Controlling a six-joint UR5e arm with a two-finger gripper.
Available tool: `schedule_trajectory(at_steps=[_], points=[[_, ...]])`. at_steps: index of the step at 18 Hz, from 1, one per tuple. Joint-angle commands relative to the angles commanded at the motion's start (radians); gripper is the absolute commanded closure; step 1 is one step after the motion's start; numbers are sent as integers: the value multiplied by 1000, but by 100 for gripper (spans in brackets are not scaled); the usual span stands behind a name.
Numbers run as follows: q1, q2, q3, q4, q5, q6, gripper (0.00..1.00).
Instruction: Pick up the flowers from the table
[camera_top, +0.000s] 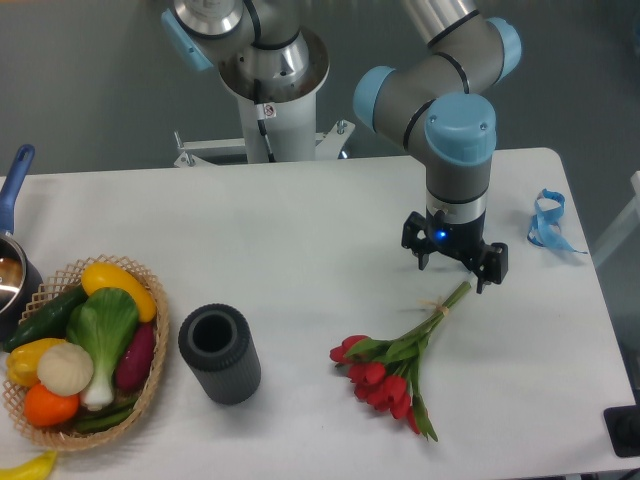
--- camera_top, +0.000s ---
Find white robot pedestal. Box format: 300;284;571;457
174;27;355;167

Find dark grey ribbed vase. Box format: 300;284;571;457
178;303;262;405

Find green bok choy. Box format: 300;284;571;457
66;287;139;411

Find yellow banana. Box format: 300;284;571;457
1;450;58;480

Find black device at table edge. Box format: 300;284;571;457
603;405;639;458

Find white frame at right edge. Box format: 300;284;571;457
591;171;639;269

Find blue handled saucepan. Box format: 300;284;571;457
1;144;42;341

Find purple sweet potato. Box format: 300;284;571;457
115;323;155;392

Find orange fruit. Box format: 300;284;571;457
23;383;80;427

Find woven wicker basket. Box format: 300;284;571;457
2;254;170;452

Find blue ribbon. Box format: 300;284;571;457
527;188;587;254

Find green cucumber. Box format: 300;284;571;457
3;285;88;353

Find yellow bell pepper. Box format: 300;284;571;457
6;338;65;388

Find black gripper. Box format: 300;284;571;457
401;211;509;294

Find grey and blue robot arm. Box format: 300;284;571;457
161;1;521;286

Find red tulip bouquet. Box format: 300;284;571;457
329;281;471;441

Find green beans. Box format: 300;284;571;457
73;397;138;435

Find white garlic bulb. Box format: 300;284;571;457
37;342;94;397

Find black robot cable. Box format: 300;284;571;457
252;78;277;164

